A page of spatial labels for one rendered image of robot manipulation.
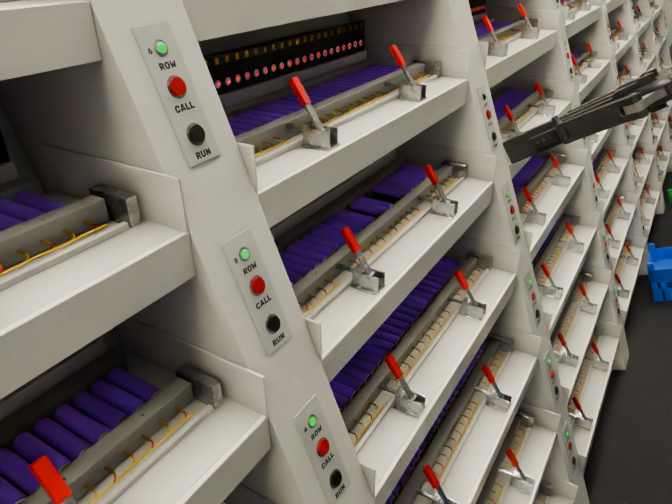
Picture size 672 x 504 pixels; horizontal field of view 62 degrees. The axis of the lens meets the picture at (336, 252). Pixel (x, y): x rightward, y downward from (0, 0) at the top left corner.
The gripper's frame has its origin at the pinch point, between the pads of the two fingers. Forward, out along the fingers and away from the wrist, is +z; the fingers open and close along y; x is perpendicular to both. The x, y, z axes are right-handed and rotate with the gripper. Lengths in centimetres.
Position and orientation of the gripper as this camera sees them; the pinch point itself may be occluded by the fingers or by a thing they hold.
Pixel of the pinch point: (534, 141)
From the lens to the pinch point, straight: 74.7
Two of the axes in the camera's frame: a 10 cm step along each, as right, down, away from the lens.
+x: -4.8, -8.6, -1.6
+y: 5.2, -4.2, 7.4
